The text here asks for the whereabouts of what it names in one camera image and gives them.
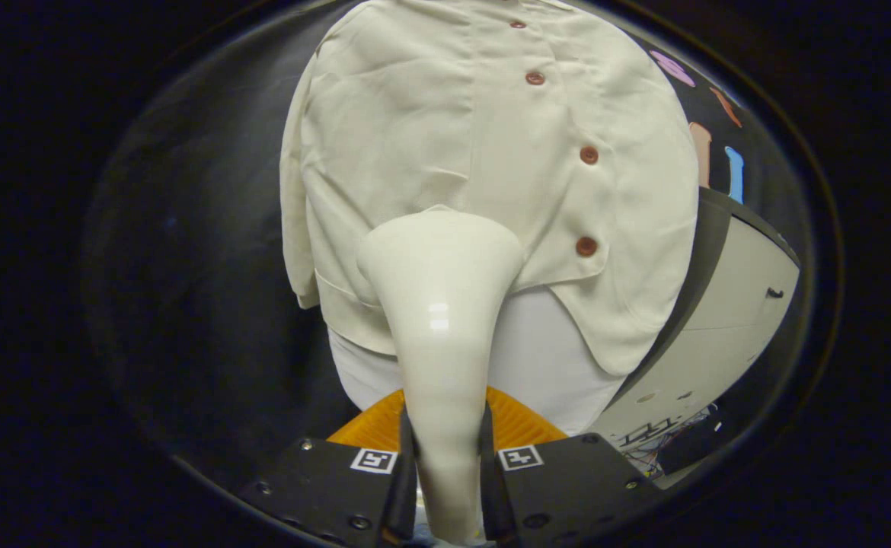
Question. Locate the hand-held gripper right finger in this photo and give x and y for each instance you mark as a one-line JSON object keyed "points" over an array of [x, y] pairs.
{"points": [[567, 487]]}

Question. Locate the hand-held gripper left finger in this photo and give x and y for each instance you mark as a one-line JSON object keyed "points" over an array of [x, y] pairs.
{"points": [[324, 487]]}

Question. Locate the white garment steamer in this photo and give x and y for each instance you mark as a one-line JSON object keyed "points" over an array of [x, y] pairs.
{"points": [[442, 304]]}

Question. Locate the cream button-up shirt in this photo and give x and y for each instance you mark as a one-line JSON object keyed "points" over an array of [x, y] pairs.
{"points": [[430, 114]]}

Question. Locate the white cabinet with grey top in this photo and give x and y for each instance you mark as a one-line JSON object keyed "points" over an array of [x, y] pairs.
{"points": [[735, 304]]}

